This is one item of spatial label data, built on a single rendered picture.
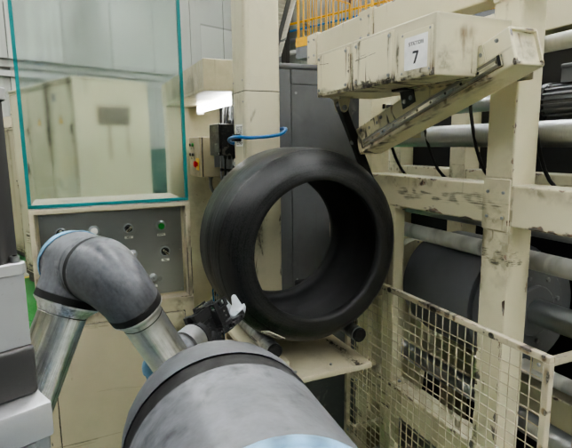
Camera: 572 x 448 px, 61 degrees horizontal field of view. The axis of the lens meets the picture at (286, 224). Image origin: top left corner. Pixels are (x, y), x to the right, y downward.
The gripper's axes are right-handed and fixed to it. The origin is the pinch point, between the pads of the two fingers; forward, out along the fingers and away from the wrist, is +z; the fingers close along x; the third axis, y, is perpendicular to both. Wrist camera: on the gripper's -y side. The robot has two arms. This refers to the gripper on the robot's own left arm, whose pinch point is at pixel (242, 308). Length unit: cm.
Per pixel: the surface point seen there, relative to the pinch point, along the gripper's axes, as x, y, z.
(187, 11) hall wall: 535, 439, 923
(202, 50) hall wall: 553, 354, 946
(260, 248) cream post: 13.1, 7.4, 39.5
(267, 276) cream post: 15.3, -3.3, 39.9
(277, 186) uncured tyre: -17.9, 27.1, 11.8
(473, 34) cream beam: -73, 44, 33
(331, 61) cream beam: -30, 57, 56
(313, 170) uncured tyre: -25.4, 27.3, 20.3
